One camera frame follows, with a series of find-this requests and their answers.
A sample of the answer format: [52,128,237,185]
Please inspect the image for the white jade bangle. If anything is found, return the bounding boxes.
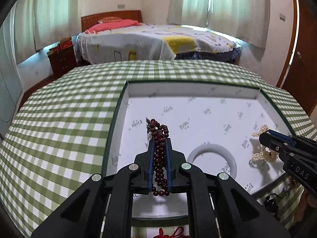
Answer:
[187,143,238,179]

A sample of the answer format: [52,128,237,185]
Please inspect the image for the black bead necklace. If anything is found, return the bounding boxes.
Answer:
[262,184,293,215]

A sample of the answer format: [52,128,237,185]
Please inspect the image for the dark red bead bracelet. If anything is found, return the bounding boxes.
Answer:
[145,118,171,197]

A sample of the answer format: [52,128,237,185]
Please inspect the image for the red tassel knot ornament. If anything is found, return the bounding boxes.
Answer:
[154,226,184,238]

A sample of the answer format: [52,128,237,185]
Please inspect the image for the white jewelry tray box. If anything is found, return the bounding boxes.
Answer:
[102,81,293,199]

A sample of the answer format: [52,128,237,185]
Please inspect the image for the person's right hand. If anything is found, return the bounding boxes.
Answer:
[293,189,316,225]

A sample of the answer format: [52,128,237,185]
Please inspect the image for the brown wooden door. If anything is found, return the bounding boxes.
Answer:
[276,0,316,115]

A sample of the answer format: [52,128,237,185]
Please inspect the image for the green checkered tablecloth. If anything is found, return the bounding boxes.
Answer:
[1,60,316,237]

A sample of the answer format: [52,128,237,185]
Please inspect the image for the right white curtain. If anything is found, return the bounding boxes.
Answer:
[167,0,270,49]

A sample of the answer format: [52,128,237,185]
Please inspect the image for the white curtain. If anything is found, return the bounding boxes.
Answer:
[167,0,270,49]
[13,0,81,64]

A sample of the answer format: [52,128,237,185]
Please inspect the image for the bed with patterned bedspread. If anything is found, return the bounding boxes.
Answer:
[75,24,241,64]

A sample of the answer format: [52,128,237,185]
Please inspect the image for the dark wooden nightstand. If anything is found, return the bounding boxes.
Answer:
[48,45,77,79]

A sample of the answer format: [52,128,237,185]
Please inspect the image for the red items on nightstand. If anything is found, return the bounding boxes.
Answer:
[47,36,73,56]

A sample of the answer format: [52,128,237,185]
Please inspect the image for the pink pillow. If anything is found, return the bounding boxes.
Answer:
[84,19,142,34]

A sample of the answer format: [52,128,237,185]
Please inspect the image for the wooden headboard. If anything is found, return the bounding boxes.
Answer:
[81,10,143,32]

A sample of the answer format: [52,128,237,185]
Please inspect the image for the left white curtain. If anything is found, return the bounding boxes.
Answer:
[13,0,81,64]

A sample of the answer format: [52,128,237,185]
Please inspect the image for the white wall switch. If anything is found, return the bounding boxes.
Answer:
[279,14,286,22]

